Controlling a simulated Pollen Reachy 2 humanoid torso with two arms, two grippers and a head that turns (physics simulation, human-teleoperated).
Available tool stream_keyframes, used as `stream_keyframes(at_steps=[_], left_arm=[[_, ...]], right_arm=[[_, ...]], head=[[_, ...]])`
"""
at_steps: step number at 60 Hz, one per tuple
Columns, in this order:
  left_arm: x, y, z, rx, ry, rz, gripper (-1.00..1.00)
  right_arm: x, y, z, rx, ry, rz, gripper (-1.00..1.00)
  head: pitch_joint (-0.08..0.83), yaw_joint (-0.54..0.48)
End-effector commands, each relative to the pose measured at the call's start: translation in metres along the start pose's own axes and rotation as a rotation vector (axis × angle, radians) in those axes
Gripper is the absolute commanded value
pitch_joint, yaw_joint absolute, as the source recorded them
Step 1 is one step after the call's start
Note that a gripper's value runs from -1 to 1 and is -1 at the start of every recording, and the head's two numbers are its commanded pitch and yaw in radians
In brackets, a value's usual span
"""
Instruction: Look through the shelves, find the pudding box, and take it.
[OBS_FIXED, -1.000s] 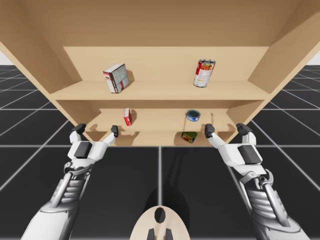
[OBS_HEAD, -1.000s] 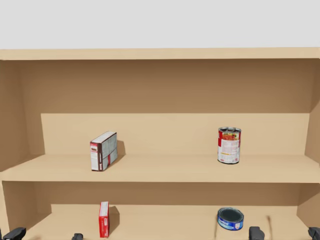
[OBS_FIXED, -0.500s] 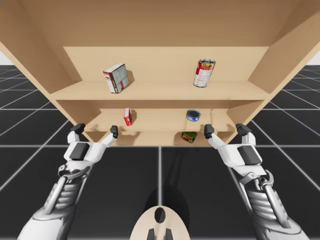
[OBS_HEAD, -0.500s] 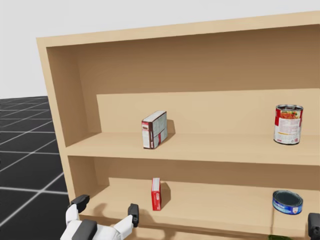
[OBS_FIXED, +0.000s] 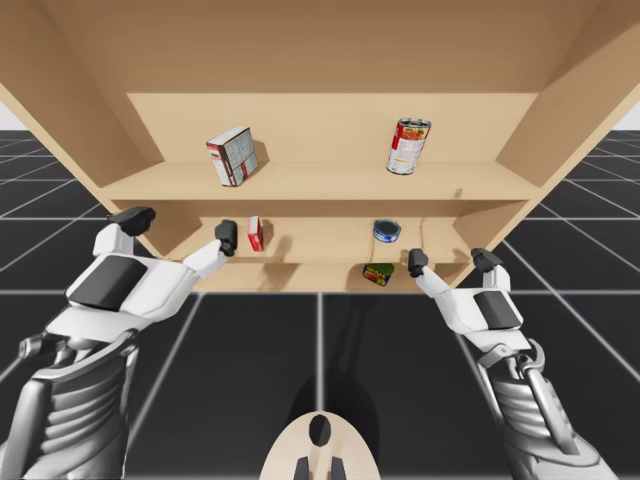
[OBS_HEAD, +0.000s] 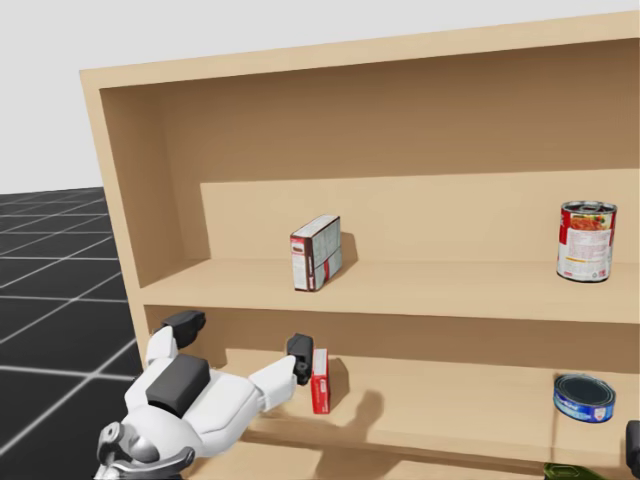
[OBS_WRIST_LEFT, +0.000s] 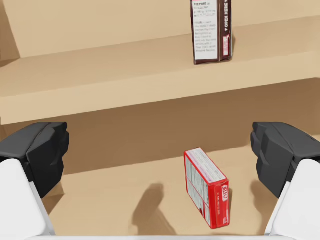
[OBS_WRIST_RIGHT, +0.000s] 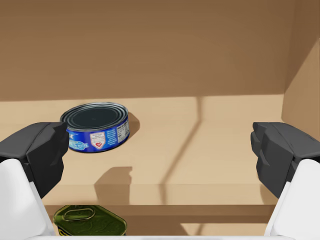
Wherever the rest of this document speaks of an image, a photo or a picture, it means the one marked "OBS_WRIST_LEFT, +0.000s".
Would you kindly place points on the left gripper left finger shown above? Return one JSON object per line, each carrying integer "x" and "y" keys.
{"x": 37, "y": 155}

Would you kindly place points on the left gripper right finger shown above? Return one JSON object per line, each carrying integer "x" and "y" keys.
{"x": 280, "y": 155}

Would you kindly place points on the red carton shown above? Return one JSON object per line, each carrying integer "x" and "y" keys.
{"x": 220, "y": 200}

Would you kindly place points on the pale wooden shelf unit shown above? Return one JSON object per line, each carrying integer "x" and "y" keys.
{"x": 112, "y": 75}

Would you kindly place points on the brown and white carton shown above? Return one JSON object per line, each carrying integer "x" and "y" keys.
{"x": 206, "y": 37}

